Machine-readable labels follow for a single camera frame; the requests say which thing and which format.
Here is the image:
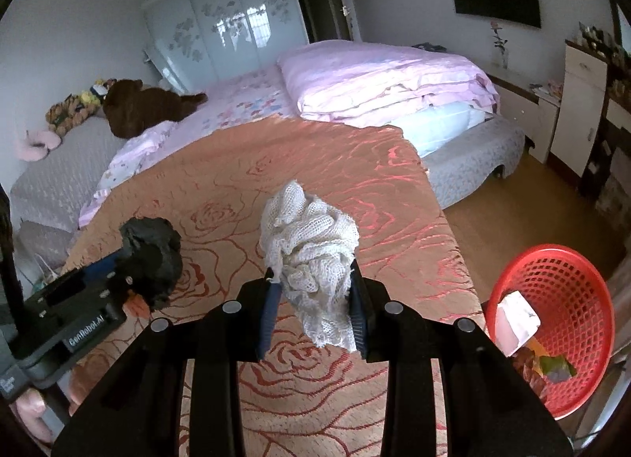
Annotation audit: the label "pink floral bedsheet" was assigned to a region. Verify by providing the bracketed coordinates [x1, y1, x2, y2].
[79, 65, 301, 228]

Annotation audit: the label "green wrapper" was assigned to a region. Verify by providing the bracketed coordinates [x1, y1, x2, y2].
[540, 356, 577, 384]

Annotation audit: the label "yellow brown braided plush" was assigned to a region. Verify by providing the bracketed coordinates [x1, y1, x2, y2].
[45, 92, 102, 137]

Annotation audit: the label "dark framed dresser mirror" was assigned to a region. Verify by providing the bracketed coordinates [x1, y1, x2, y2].
[611, 0, 631, 58]

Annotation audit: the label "white paper sheet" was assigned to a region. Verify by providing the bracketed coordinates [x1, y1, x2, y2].
[494, 290, 540, 356]

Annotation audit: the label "orange rose-patterned blanket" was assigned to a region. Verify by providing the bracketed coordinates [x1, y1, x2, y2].
[59, 114, 486, 457]

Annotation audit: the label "orange brown wrapper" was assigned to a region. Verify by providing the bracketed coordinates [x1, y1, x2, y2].
[513, 339, 548, 389]

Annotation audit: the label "brown plush toy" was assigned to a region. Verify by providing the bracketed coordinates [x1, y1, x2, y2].
[102, 79, 209, 139]

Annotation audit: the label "light blue folded quilt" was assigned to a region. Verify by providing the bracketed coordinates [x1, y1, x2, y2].
[394, 102, 496, 158]

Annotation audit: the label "small colourful plush toy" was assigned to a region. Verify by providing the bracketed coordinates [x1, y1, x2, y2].
[89, 78, 116, 105]

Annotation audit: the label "row of cosmetic bottles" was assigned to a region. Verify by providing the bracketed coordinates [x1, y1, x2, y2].
[577, 22, 631, 73]

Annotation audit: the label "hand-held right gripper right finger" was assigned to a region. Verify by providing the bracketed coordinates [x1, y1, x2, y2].
[346, 257, 575, 457]

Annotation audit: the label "pink folded duvet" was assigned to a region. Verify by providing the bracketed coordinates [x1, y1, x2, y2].
[276, 40, 501, 128]

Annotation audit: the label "white floral glass wardrobe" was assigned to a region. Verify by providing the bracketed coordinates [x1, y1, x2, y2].
[141, 0, 310, 93]

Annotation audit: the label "dark wood vanity desk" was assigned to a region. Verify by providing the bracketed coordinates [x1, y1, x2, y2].
[579, 92, 631, 231]

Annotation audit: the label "small pink packets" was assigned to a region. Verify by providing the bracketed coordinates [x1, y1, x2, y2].
[530, 82, 563, 103]

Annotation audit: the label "grey upholstered bed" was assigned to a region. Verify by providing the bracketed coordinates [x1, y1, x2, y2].
[10, 40, 526, 285]

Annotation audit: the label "pink neck pillow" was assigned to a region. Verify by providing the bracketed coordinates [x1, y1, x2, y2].
[17, 129, 62, 163]

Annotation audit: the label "tall cream cabinet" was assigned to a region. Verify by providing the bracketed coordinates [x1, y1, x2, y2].
[549, 40, 609, 176]

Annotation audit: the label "red plastic basket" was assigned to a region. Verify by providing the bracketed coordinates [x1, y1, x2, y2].
[484, 243, 616, 421]

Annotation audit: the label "white foam mesh net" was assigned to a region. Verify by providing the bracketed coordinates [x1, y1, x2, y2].
[259, 180, 360, 353]

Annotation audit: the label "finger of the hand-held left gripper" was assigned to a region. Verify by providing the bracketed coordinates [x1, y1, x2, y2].
[116, 272, 144, 307]
[84, 246, 133, 283]

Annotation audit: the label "pink flower in vase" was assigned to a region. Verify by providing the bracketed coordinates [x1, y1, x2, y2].
[489, 21, 510, 69]

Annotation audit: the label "low cream television cabinet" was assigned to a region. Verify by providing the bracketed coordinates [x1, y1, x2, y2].
[485, 69, 563, 164]

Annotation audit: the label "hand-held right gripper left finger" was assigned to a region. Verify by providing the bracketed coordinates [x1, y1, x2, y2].
[52, 267, 283, 457]

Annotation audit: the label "black plastic bag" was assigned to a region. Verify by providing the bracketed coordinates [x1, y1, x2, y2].
[118, 217, 184, 311]

